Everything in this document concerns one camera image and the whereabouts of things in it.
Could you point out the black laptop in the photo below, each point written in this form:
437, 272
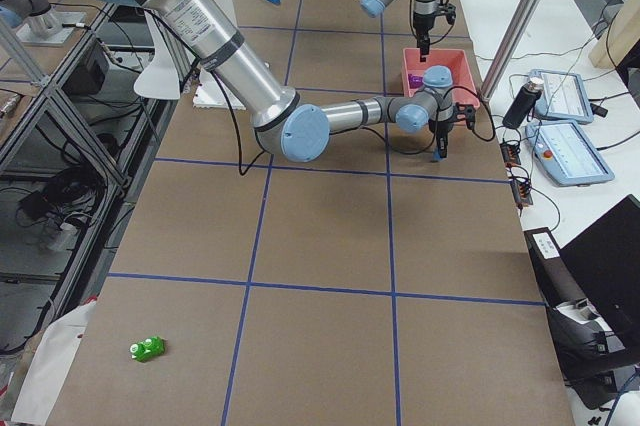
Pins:
604, 262

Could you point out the green block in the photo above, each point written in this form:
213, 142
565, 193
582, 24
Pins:
147, 349

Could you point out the teach pendant tablet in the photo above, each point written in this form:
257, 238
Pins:
564, 97
566, 154

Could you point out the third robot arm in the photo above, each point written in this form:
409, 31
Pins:
43, 20

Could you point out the black bottle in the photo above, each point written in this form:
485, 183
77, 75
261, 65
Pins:
523, 102

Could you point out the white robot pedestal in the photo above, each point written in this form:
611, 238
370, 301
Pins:
208, 27

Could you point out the dark box with label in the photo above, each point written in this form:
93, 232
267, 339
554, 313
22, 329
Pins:
555, 282

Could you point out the grey usb hub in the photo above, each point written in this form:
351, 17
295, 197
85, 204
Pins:
510, 151
521, 190

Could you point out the purple block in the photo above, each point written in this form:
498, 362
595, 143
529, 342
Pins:
414, 81

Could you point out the pink plastic box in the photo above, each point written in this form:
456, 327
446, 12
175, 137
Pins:
443, 69

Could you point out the aluminium frame post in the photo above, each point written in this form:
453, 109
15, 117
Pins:
507, 47

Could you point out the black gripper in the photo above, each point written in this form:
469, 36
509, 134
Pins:
441, 130
423, 31

